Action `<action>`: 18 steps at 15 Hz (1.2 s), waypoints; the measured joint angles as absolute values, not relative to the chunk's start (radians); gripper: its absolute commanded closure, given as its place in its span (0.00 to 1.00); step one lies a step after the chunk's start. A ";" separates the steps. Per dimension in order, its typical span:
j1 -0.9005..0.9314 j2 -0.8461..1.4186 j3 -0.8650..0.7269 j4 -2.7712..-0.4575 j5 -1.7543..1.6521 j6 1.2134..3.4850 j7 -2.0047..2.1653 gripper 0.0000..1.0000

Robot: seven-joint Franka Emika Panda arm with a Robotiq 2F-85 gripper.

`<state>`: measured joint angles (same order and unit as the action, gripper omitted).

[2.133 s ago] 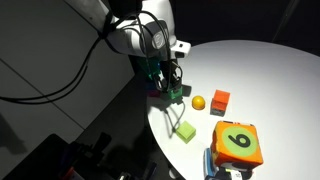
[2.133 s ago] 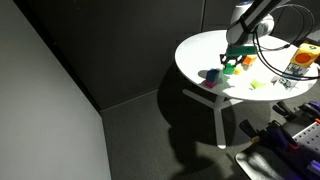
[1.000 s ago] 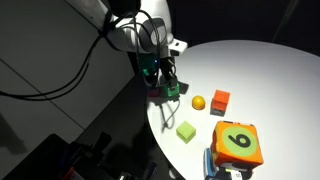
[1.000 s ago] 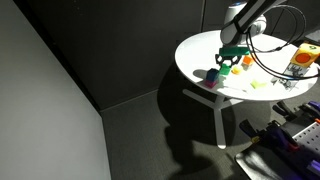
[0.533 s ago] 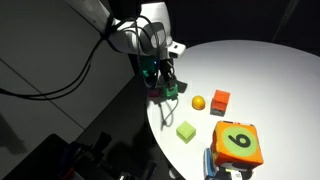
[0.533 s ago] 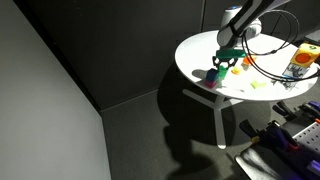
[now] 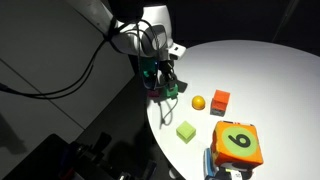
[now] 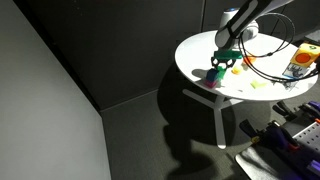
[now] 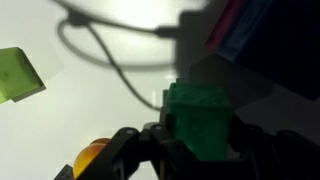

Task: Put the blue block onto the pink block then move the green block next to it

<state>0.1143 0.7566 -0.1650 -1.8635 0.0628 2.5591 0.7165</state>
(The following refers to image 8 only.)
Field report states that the purple clamp with orange tip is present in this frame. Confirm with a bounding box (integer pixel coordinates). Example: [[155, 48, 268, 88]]
[[238, 119, 301, 156]]

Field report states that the orange soft number cube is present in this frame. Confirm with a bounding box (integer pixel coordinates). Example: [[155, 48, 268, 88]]
[[289, 43, 320, 68]]

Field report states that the dark green block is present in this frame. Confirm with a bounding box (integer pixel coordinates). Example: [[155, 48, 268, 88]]
[[216, 65, 227, 81]]

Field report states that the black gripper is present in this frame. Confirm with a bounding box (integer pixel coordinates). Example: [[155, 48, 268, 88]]
[[210, 57, 237, 70]]

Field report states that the black white graffiti cube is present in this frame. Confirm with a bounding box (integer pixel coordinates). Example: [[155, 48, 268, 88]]
[[282, 63, 309, 81]]

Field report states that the thin black camera cable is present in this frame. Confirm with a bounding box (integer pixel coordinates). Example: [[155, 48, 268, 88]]
[[238, 12, 297, 58]]

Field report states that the black mat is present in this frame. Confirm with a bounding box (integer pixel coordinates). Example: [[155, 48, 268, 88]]
[[234, 143, 320, 180]]

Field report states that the small orange block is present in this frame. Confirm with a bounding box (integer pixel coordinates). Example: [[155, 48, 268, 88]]
[[231, 65, 244, 75]]

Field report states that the blue block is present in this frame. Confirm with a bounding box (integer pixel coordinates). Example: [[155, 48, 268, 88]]
[[205, 68, 219, 83]]

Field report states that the black clamp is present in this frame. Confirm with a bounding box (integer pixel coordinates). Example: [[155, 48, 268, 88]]
[[272, 99, 320, 125]]

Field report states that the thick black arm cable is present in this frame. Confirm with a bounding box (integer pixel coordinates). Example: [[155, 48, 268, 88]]
[[239, 33, 320, 83]]

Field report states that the small purple clamp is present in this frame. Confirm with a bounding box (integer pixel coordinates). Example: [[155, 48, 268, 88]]
[[306, 159, 320, 176]]

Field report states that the white perforated board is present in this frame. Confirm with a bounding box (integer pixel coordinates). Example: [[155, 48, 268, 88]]
[[292, 121, 320, 156]]

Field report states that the lime green block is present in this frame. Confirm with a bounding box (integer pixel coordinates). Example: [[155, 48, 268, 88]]
[[249, 79, 268, 90]]

